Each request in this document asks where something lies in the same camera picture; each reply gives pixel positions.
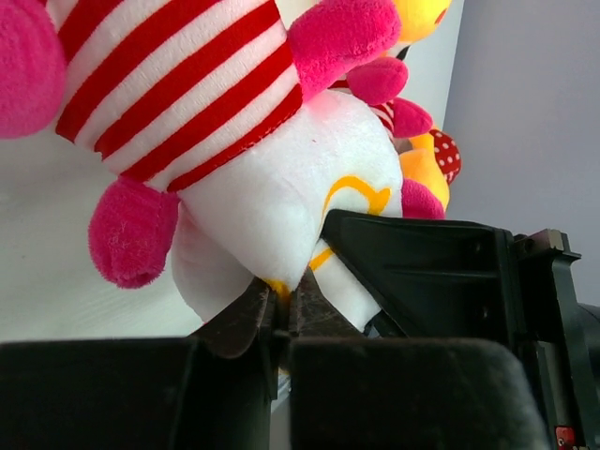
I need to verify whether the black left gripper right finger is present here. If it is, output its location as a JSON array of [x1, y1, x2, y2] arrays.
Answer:
[[289, 211, 548, 449]]

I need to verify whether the orange plush toy polka-dot dress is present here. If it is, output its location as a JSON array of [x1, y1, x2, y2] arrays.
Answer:
[[399, 126, 462, 218]]

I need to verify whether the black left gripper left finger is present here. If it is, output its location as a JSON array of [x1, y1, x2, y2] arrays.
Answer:
[[1, 280, 277, 449]]

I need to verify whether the white pink striped plush toy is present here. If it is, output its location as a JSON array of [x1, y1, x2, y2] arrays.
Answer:
[[1, 1, 403, 321]]

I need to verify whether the orange plush toy face down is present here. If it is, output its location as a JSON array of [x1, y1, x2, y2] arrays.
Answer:
[[393, 0, 452, 44]]

